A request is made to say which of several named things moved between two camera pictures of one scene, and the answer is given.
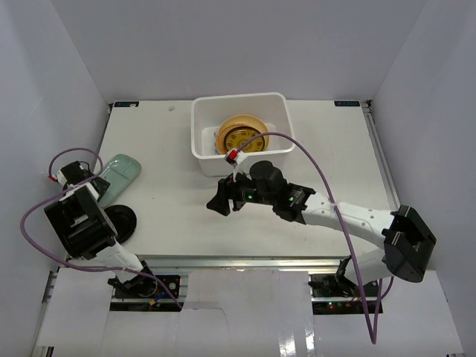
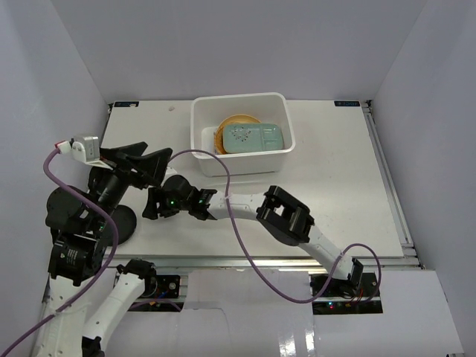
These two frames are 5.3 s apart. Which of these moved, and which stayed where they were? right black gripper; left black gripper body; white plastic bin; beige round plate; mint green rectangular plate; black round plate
Moved: left black gripper body; mint green rectangular plate; right black gripper
Stayed: beige round plate; white plastic bin; black round plate
